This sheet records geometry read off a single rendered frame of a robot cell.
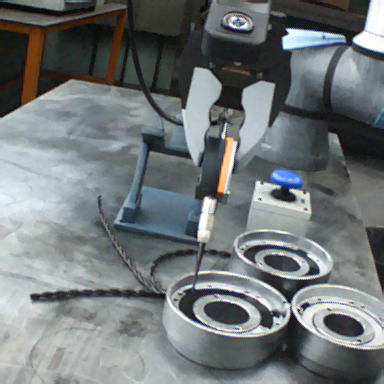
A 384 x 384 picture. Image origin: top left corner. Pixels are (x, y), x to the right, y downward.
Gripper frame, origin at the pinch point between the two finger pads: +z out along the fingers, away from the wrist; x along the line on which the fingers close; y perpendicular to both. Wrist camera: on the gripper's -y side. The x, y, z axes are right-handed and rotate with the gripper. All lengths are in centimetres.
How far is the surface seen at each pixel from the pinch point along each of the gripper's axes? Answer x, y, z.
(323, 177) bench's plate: -17.9, 43.5, 13.3
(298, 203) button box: -10.5, 16.7, 8.8
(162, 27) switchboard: 53, 376, 33
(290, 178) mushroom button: -8.8, 16.6, 5.9
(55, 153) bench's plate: 22.9, 29.5, 13.3
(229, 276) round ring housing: -3.0, -3.3, 9.5
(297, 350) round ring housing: -9.8, -10.1, 11.8
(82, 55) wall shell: 114, 403, 67
